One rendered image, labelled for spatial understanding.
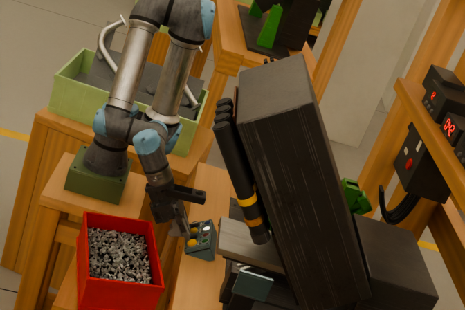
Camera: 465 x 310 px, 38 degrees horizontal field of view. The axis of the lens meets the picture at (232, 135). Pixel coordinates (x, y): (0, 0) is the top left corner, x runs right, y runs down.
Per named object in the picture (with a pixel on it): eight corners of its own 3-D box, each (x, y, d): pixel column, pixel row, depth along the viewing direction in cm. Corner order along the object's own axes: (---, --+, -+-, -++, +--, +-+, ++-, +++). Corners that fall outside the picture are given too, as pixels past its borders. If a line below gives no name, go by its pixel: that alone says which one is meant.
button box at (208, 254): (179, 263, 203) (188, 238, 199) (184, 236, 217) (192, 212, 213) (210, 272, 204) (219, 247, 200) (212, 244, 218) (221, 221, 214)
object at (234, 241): (214, 257, 169) (218, 248, 168) (217, 224, 184) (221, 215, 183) (358, 301, 173) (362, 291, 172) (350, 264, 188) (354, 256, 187)
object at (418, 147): (403, 192, 181) (427, 143, 175) (391, 163, 196) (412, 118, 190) (445, 205, 182) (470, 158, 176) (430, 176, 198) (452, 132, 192)
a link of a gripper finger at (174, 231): (174, 243, 203) (163, 218, 199) (192, 239, 202) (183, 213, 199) (172, 249, 200) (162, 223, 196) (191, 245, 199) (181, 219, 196)
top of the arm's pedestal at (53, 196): (37, 204, 215) (40, 194, 214) (61, 160, 244) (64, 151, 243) (134, 232, 219) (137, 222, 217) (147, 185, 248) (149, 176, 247)
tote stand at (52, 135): (-1, 265, 305) (34, 113, 275) (49, 214, 353) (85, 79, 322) (136, 323, 302) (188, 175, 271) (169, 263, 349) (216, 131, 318)
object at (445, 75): (432, 102, 190) (443, 79, 188) (421, 84, 204) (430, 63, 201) (455, 109, 191) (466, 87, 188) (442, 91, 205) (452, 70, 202)
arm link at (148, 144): (158, 124, 192) (155, 135, 184) (171, 157, 196) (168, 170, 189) (133, 131, 193) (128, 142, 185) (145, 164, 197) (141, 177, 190)
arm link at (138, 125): (136, 111, 203) (131, 125, 193) (172, 122, 204) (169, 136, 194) (130, 134, 206) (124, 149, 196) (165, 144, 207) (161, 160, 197)
